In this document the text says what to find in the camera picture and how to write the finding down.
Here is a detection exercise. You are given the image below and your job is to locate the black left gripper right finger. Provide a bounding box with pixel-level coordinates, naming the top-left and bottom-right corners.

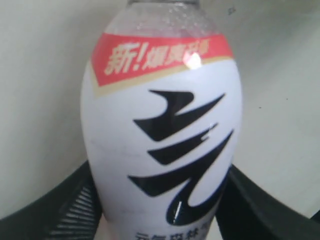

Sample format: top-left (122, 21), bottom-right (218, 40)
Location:
top-left (216, 166), bottom-right (320, 240)

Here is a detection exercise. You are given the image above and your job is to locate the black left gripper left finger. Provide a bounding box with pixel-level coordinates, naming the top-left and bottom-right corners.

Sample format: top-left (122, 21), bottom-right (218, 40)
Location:
top-left (0, 162), bottom-right (102, 240)

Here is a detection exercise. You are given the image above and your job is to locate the pink peach soda bottle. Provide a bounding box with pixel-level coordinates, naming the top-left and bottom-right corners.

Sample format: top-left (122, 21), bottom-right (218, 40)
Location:
top-left (80, 0), bottom-right (243, 240)

